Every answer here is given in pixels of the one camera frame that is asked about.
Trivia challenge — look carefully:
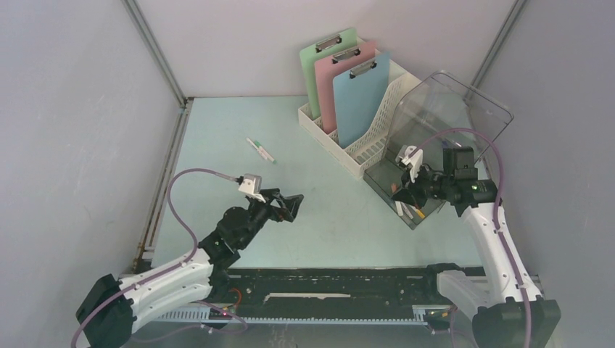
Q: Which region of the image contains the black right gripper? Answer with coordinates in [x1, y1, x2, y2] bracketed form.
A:
[392, 162, 453, 210]

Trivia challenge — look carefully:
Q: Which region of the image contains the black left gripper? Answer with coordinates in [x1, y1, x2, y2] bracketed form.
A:
[238, 188, 302, 249]

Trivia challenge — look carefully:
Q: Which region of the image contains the white file organizer rack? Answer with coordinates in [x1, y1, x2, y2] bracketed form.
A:
[298, 60, 420, 178]

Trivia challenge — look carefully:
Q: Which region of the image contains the light green cap marker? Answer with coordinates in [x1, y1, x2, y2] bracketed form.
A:
[255, 141, 276, 164]

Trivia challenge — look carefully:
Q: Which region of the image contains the white marker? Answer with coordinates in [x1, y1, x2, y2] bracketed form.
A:
[246, 138, 270, 160]

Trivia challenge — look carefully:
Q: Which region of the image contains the clear grey drawer box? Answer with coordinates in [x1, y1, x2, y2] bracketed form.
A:
[365, 71, 513, 229]

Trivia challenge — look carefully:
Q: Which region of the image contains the blue clipboard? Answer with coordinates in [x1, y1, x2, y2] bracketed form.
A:
[333, 52, 390, 149]

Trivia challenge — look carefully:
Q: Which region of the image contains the pink clipboard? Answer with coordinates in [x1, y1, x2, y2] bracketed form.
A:
[315, 41, 376, 134]

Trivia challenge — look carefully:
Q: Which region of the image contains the green clipboard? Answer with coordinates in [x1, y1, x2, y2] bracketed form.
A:
[299, 28, 357, 120]

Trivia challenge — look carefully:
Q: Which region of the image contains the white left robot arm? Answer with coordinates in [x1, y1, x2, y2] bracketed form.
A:
[75, 188, 304, 347]

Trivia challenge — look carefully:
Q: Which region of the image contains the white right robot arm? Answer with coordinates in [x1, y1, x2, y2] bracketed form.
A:
[392, 145, 561, 347]

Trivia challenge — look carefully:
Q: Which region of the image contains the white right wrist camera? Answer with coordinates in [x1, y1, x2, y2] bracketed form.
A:
[395, 145, 424, 183]

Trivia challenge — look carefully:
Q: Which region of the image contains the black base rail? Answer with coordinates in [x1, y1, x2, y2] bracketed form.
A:
[216, 268, 452, 321]

